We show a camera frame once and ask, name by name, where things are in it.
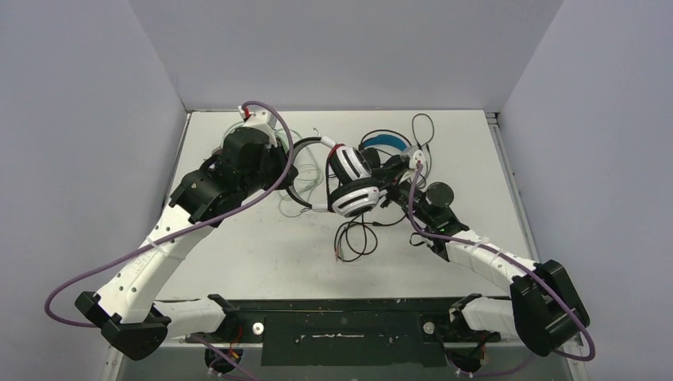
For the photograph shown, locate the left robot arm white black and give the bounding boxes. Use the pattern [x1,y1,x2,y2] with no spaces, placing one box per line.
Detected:
[75,127,291,360]

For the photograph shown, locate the black blue headphones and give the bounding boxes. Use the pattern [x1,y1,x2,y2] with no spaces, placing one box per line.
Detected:
[358,129,412,170]

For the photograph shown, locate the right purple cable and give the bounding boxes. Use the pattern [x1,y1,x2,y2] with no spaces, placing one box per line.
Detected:
[406,161,598,379]

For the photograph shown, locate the mint green headphones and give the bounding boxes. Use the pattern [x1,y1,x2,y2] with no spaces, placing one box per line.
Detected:
[219,121,289,166]

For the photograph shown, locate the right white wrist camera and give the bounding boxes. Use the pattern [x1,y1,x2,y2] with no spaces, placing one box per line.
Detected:
[399,147,426,170]

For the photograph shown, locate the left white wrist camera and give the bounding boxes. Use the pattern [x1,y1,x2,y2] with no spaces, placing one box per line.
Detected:
[240,107,279,147]

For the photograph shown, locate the white black headphones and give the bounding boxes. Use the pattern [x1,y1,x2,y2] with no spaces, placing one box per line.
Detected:
[287,137,380,218]

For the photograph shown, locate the mint green headphone cable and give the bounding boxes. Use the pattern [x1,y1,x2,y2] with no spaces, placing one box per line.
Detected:
[275,129,325,219]

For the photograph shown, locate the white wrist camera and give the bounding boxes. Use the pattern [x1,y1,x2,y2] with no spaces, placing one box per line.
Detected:
[399,147,426,170]
[240,107,279,147]

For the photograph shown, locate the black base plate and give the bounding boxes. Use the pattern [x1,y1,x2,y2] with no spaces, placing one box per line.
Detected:
[188,298,501,368]

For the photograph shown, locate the aluminium frame rail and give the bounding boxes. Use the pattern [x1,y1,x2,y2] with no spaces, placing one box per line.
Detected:
[485,111,590,357]

